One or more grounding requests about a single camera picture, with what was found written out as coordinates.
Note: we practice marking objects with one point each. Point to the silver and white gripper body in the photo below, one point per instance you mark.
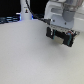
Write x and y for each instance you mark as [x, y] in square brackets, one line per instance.
[66, 14]

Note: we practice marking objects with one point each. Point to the black kcup holder drawer box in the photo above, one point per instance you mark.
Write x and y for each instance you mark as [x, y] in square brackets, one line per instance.
[66, 38]

